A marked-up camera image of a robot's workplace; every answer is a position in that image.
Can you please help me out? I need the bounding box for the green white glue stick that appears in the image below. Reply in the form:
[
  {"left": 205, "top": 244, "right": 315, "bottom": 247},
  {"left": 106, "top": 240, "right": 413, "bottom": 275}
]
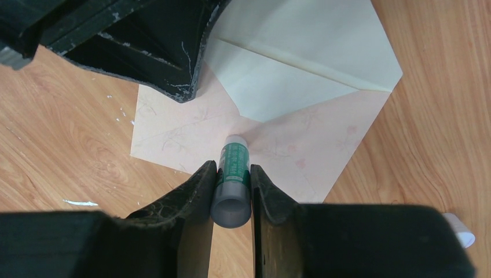
[{"left": 210, "top": 134, "right": 252, "bottom": 229}]

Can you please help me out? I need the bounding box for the white glue stick cap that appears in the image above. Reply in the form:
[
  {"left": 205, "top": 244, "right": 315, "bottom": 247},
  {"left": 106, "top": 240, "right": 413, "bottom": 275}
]
[{"left": 443, "top": 213, "right": 475, "bottom": 248}]

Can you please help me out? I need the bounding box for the cream pink envelope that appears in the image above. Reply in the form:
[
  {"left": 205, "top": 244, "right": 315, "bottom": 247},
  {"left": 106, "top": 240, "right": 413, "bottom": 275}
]
[{"left": 130, "top": 1, "right": 402, "bottom": 202}]

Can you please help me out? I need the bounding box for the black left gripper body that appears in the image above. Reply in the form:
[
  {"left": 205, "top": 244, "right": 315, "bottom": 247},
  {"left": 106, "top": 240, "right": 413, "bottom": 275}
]
[{"left": 0, "top": 0, "right": 139, "bottom": 71}]

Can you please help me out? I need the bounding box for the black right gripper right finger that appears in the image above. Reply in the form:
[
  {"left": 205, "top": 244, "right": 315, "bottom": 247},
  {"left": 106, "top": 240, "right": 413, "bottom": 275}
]
[{"left": 250, "top": 165, "right": 476, "bottom": 277}]

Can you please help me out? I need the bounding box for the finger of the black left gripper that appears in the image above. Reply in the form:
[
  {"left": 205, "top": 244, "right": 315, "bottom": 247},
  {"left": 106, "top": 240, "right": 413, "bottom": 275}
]
[{"left": 41, "top": 1, "right": 228, "bottom": 103}]

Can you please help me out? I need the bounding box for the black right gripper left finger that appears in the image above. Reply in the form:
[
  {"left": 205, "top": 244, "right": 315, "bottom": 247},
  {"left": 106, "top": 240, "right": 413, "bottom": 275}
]
[{"left": 1, "top": 160, "right": 217, "bottom": 277}]

